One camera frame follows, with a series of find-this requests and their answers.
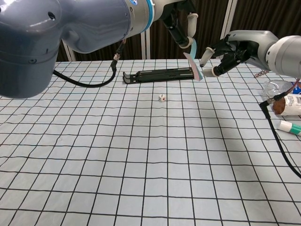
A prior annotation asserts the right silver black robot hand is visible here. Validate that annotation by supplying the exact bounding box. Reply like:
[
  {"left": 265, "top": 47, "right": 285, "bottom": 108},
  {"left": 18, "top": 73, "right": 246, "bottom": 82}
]
[{"left": 199, "top": 30, "right": 280, "bottom": 78}]

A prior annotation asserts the clear Pepsi plastic bottle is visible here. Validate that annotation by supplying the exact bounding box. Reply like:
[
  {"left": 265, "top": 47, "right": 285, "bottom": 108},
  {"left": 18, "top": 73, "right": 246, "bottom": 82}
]
[{"left": 261, "top": 79, "right": 301, "bottom": 99}]

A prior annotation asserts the small metal chain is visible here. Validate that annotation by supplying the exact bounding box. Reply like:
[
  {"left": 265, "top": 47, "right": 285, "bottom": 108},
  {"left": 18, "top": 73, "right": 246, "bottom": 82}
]
[{"left": 253, "top": 69, "right": 271, "bottom": 78}]

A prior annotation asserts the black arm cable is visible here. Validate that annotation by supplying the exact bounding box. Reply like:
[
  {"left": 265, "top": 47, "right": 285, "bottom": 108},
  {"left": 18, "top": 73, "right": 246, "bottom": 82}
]
[
  {"left": 260, "top": 79, "right": 301, "bottom": 179},
  {"left": 53, "top": 40, "right": 127, "bottom": 88}
]

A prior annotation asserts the black folding laptop stand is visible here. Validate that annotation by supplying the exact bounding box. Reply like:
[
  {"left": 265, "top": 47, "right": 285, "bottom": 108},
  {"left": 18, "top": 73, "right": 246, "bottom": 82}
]
[{"left": 122, "top": 66, "right": 200, "bottom": 85}]

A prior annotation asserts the black folding divider screen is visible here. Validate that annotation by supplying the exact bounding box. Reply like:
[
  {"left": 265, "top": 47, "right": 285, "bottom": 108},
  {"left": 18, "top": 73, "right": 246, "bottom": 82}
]
[{"left": 56, "top": 0, "right": 301, "bottom": 61}]

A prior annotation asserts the light blue checked tablecloth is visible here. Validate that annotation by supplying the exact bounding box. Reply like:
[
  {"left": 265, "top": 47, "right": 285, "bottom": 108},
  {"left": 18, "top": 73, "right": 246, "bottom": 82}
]
[{"left": 0, "top": 57, "right": 301, "bottom": 226}]

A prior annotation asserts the white and green tube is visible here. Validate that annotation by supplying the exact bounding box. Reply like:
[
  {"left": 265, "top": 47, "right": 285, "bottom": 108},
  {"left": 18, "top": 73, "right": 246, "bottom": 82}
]
[{"left": 277, "top": 119, "right": 301, "bottom": 137}]

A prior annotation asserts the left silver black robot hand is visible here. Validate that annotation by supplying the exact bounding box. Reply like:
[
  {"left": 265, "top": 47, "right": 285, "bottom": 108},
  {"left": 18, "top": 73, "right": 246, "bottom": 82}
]
[{"left": 162, "top": 0, "right": 198, "bottom": 49}]

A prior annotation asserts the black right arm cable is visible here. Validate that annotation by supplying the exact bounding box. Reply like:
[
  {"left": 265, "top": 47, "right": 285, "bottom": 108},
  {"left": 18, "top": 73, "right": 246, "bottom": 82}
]
[{"left": 260, "top": 79, "right": 301, "bottom": 179}]

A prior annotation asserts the white bottle with yellow cap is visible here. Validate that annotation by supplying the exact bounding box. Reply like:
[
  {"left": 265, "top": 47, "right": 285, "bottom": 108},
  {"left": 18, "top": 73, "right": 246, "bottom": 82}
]
[{"left": 272, "top": 94, "right": 301, "bottom": 116}]

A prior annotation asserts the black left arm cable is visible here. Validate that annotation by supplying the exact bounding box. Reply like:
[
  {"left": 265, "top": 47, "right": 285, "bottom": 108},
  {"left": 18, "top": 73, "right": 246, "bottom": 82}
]
[{"left": 53, "top": 40, "right": 127, "bottom": 88}]

